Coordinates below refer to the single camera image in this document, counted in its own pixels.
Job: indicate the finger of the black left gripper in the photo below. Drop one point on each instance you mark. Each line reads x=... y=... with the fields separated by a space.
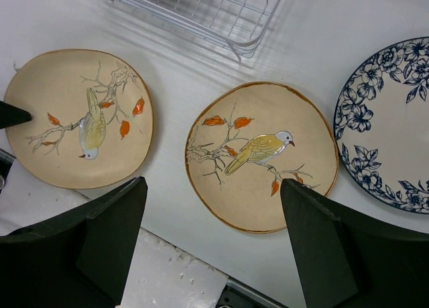
x=11 y=115

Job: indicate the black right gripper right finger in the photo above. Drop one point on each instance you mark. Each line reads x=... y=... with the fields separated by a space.
x=348 y=259

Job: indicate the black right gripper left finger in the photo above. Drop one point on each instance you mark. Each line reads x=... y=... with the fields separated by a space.
x=79 y=258

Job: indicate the beige bird plate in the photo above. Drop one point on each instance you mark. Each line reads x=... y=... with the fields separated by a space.
x=92 y=118
x=246 y=142

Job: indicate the black white patterned plate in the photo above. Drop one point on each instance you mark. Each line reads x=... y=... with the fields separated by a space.
x=381 y=125

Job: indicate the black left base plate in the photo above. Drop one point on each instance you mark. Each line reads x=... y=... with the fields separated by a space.
x=6 y=162

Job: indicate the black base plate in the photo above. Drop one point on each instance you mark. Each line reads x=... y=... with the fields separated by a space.
x=6 y=162
x=239 y=295

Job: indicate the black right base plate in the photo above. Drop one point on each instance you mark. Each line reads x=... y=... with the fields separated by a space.
x=239 y=295

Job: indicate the white wire dish rack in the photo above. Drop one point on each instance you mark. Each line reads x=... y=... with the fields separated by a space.
x=235 y=25

